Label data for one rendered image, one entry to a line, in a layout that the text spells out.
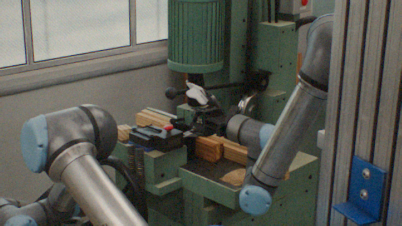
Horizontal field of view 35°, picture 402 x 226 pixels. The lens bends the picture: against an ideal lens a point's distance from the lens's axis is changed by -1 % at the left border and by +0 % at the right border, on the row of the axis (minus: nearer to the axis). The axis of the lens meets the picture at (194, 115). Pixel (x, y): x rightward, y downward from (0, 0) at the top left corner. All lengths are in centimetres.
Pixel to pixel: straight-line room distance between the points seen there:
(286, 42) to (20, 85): 150
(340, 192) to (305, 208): 120
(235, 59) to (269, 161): 63
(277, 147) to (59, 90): 190
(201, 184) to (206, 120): 25
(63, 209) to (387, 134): 97
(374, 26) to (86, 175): 64
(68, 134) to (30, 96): 181
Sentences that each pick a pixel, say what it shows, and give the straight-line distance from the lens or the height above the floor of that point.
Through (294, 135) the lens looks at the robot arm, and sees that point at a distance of 144.
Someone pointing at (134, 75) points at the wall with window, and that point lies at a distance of 344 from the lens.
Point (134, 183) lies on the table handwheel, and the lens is 179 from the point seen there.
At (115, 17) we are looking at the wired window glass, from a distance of 340.
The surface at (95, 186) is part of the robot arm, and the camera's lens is 128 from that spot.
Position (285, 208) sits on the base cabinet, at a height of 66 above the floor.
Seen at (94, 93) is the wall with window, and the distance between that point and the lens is 332.
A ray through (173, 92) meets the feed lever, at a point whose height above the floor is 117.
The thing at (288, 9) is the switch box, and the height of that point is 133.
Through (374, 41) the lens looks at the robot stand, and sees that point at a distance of 100.
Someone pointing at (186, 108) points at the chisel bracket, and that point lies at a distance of 200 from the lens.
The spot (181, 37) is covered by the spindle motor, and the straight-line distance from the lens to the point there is 190.
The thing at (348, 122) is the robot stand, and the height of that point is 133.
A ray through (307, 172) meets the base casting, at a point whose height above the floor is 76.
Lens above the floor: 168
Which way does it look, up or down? 19 degrees down
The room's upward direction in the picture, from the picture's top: 1 degrees clockwise
